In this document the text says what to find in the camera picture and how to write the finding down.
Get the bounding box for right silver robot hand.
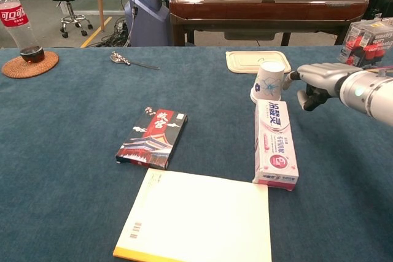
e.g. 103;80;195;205
284;62;363;112

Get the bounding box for tangled black floor cables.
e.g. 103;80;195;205
98;16;136;48

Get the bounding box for white notebook yellow edge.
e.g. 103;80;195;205
112;168;273;262

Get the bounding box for white pink toothpaste box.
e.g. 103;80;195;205
252;98;300;192

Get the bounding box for cola bottle red cap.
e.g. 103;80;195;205
0;0;45;64

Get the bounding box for ornate metal spoon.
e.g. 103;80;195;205
109;50;161;71

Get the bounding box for cream plastic container lid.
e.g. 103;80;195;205
225;50;292;75

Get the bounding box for blue mobile robot base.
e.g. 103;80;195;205
124;0;171;47

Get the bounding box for small white paper cup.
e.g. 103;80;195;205
250;60;285;103

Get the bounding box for round woven rattan coaster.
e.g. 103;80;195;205
1;50;60;79

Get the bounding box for dark red card pack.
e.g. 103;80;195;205
115;107;189;171

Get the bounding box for blue felt tablecloth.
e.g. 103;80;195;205
0;45;393;262

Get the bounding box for clear box red black items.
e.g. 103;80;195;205
337;18;393;68

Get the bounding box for brown wooden mahjong table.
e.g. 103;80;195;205
168;0;370;47

